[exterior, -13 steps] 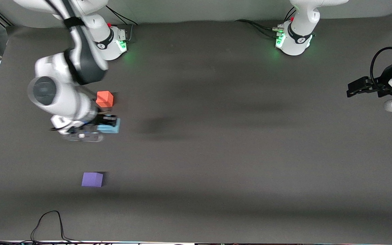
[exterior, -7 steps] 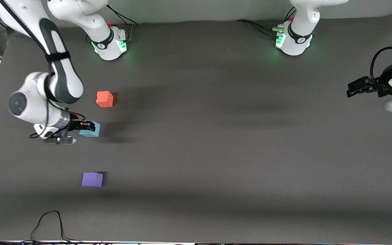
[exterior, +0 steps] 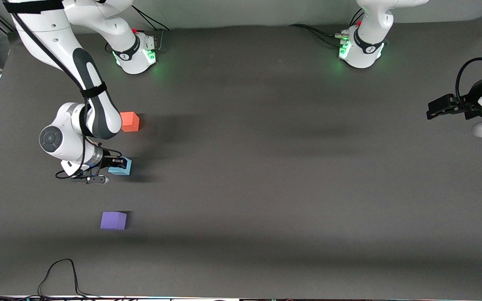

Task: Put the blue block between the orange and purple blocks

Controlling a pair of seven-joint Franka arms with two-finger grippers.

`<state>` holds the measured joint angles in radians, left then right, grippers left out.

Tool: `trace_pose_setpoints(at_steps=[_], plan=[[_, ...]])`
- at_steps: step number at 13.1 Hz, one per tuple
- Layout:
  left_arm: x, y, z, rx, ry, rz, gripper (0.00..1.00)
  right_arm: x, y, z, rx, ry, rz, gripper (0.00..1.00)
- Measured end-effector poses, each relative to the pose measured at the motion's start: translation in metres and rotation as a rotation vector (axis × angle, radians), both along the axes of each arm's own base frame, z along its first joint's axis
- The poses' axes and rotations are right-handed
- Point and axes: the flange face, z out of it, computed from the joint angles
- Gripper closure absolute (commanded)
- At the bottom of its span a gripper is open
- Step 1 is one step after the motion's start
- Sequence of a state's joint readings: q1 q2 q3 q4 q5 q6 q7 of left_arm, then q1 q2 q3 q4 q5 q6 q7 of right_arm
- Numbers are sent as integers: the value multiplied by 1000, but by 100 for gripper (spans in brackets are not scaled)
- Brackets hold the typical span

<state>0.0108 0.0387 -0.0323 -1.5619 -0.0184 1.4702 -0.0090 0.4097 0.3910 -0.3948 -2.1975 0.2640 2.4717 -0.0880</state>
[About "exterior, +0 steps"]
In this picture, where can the orange foam block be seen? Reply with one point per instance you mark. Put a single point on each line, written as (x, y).
(131, 121)

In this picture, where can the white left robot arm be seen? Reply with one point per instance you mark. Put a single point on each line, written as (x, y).
(368, 37)

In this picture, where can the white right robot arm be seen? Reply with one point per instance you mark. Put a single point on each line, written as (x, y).
(52, 37)

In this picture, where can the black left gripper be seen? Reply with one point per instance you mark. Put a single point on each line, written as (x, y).
(473, 99)

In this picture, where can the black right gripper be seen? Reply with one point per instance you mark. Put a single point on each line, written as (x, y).
(108, 161)

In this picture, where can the purple foam block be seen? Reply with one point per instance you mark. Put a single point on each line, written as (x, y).
(113, 220)

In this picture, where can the light blue foam block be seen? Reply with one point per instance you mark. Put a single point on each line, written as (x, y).
(123, 169)

